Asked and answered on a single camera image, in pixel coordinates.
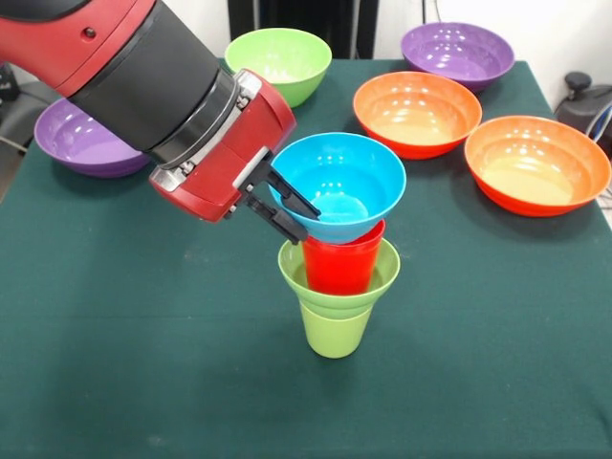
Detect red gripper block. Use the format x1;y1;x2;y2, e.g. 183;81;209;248
148;68;322;246

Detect small blue plastic bowl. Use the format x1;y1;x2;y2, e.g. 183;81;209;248
267;132;407;246

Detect red plastic cup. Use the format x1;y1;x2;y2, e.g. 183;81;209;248
301;218;386;296

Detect small green plastic bowl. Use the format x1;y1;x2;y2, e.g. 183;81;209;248
276;237;402;321

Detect green plastic cup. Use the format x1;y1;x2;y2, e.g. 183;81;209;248
298;298;374;360

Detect large green plastic bowl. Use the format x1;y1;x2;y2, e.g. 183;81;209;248
224;27;333;108

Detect large orange plastic bowl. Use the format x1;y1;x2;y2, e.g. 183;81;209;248
352;71;483;161
463;115;612;218

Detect dark green table cloth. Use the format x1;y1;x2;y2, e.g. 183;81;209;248
0;55;612;459

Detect large purple plastic bowl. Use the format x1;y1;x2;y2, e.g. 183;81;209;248
400;22;515;95
33;98;154;179

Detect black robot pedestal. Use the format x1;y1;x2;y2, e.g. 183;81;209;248
228;0;382;60

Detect black wall cables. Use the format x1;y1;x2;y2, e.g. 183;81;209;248
420;0;444;25

